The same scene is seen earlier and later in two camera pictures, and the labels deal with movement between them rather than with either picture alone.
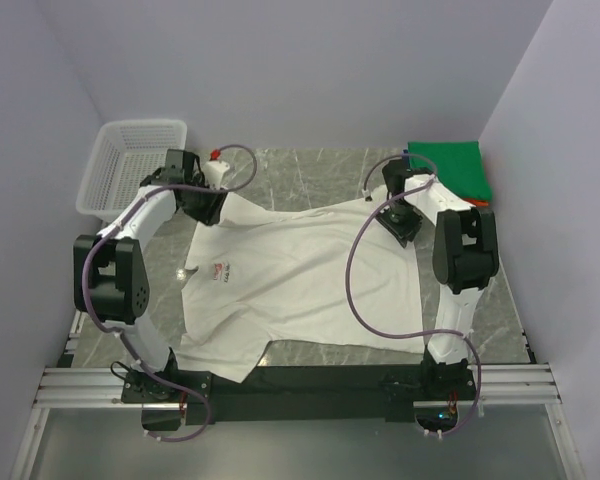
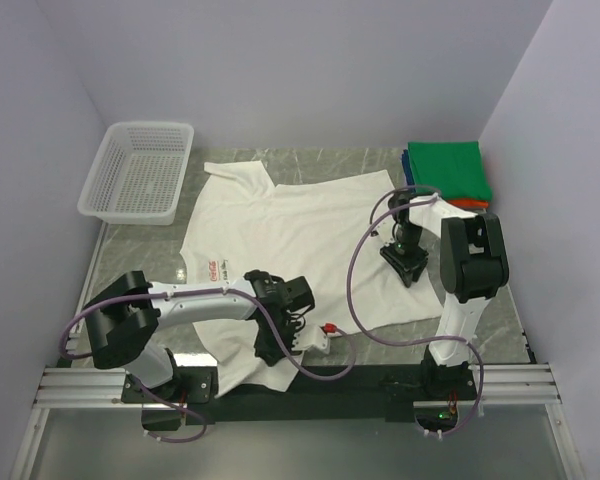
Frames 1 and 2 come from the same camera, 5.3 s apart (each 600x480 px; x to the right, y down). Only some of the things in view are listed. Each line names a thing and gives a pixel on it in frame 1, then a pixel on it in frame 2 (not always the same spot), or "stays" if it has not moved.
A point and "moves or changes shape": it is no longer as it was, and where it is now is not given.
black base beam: (298, 394) stays
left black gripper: (211, 214) -> (271, 353)
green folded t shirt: (459, 165) stays
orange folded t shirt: (477, 203) stays
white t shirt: (338, 278) moves or changes shape
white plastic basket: (124, 154) stays
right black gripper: (401, 233) -> (408, 269)
